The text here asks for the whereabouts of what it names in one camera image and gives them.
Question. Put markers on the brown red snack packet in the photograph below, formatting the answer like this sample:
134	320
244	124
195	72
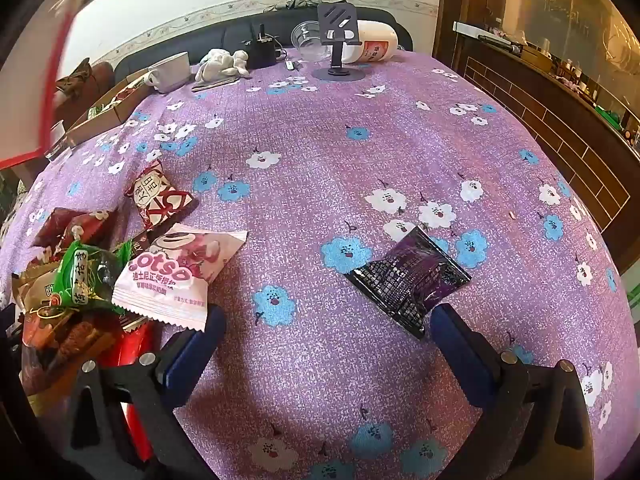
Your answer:
55	345

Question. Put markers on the brown armchair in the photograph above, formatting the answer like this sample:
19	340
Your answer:
102	75

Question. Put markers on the dark red white snack packet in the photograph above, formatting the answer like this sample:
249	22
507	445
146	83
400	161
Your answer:
157	200

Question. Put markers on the white mug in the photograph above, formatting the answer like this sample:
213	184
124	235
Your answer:
172	72

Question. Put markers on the black purple snack packet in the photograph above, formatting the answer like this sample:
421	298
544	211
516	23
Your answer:
407	280

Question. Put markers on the brown gold snack packet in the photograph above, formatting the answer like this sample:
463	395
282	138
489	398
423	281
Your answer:
35	290

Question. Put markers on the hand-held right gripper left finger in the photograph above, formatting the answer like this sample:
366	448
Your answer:
195	355

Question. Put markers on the pink snack packet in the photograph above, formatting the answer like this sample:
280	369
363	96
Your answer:
170	280

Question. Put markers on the brown cloth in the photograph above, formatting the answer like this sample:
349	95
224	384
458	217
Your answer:
75	77

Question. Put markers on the purple floral tablecloth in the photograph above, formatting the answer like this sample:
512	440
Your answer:
325	170

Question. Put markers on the white plastic bottle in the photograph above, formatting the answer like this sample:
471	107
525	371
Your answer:
375	40

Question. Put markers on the black phone stand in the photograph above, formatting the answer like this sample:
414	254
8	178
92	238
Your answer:
337	75

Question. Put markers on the small black container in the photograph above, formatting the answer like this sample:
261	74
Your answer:
262	52

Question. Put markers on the clear plastic bowl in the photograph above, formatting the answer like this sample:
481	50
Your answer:
306	35

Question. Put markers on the green snack packet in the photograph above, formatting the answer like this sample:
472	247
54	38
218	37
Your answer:
80	272

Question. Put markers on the clear plastic cup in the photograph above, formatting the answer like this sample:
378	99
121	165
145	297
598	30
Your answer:
57	147

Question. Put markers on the brown wooden cabinet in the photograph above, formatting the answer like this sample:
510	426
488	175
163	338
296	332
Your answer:
550	125

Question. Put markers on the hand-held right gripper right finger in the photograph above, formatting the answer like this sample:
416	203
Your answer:
455	355

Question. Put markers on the dark cloth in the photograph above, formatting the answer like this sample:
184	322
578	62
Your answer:
300	4

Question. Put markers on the black leather sofa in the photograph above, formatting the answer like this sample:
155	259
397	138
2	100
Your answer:
235	35

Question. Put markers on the cardboard box of snacks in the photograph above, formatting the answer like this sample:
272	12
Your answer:
102	117

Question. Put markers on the red-edged flat panel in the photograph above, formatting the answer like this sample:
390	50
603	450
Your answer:
30	110

